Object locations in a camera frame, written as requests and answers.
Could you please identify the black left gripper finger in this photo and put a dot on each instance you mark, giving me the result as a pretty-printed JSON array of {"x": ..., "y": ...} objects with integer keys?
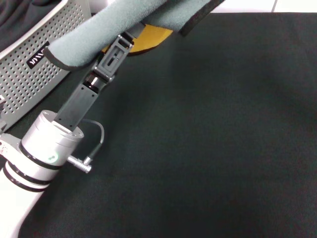
[{"x": 135, "y": 34}]

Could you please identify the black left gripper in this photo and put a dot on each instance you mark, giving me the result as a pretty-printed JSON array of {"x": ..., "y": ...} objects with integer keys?
[{"x": 76, "y": 104}]

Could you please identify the grey yellow towel black trim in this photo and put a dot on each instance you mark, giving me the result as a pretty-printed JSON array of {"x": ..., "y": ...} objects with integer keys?
[{"x": 99, "y": 32}]

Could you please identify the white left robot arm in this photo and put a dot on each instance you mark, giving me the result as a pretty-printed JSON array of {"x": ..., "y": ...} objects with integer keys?
[{"x": 37, "y": 153}]

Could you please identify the grey perforated storage box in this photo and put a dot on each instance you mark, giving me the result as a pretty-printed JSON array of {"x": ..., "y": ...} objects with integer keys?
[{"x": 29, "y": 81}]

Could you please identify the black cloth box liner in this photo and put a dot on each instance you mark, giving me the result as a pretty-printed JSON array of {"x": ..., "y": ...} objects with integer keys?
[{"x": 15, "y": 19}]

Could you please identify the black tablecloth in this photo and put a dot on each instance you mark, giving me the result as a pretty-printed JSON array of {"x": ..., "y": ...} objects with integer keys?
[{"x": 198, "y": 136}]

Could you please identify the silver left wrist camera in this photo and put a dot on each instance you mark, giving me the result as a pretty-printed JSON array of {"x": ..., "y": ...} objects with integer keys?
[{"x": 2, "y": 111}]

